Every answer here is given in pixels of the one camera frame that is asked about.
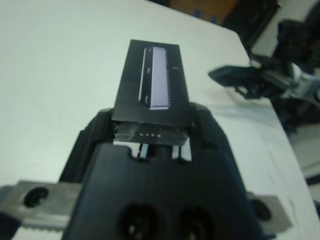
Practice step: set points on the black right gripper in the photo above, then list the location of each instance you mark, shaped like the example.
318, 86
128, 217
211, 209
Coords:
272, 85

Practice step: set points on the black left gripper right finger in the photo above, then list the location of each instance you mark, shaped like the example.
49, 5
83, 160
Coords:
212, 130

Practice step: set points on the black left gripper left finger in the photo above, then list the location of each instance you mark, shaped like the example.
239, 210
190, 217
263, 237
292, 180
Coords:
87, 140

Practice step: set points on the black box lid with print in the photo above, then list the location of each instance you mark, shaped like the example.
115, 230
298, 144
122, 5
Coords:
152, 82

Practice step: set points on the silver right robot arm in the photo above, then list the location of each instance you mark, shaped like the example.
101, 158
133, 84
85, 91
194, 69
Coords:
306, 85

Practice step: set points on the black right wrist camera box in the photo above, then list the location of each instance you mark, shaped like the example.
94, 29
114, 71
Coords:
295, 40

